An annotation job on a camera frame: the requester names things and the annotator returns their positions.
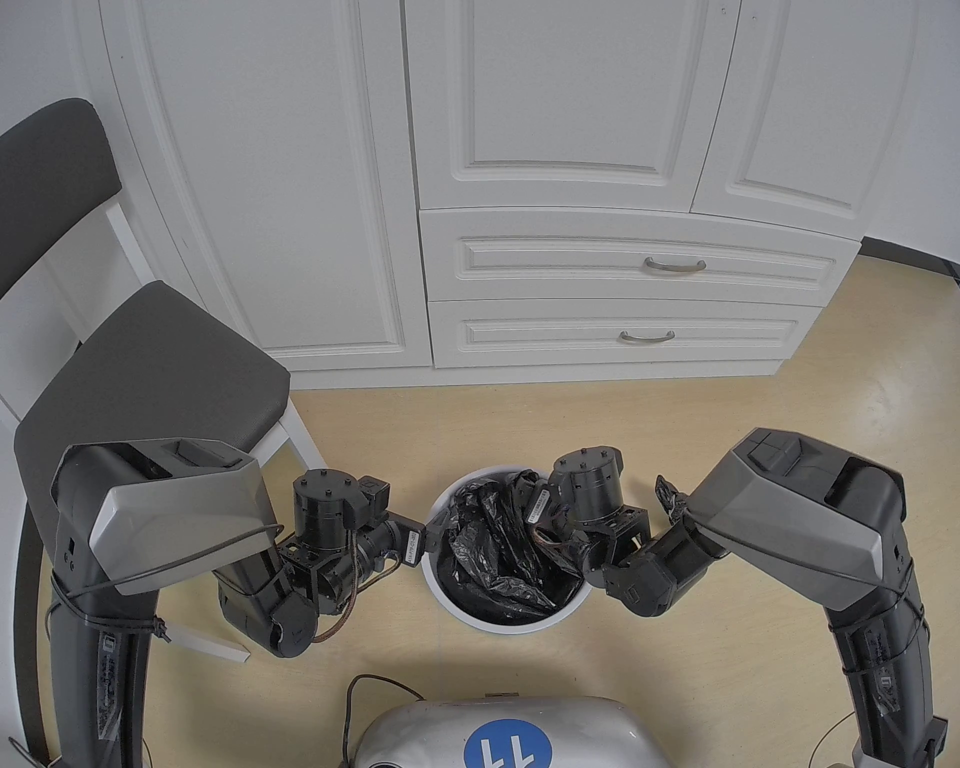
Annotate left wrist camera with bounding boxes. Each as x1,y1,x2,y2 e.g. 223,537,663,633
343,474,393,528

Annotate black cable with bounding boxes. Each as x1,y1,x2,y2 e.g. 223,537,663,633
810,712,864,768
341,673,429,768

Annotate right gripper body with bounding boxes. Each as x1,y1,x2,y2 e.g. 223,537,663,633
521,478,595,562

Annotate black plastic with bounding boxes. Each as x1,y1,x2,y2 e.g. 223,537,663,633
654,474,692,530

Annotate white chair grey cushions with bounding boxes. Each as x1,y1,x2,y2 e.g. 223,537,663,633
0,97,351,666

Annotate black plastic bag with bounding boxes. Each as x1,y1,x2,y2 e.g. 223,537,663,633
435,471,594,620

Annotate white wardrobe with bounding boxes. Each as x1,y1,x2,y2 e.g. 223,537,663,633
71,0,922,393

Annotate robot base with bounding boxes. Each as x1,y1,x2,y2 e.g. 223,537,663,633
358,693,672,768

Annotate white trash bin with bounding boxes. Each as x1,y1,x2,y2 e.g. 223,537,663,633
421,465,594,630

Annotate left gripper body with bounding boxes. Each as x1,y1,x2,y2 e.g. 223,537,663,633
349,516,429,584

